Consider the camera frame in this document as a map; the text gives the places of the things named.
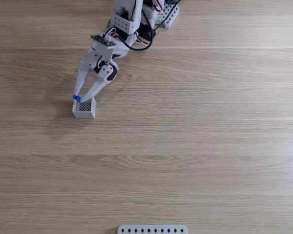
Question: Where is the small white lattice crate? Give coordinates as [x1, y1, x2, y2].
[72, 94, 97, 120]

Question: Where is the white perforated plate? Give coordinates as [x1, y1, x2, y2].
[117, 224, 188, 234]

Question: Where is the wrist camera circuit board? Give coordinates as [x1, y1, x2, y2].
[90, 35, 118, 60]

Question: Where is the black camera cable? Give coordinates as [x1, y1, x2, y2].
[116, 13, 157, 52]

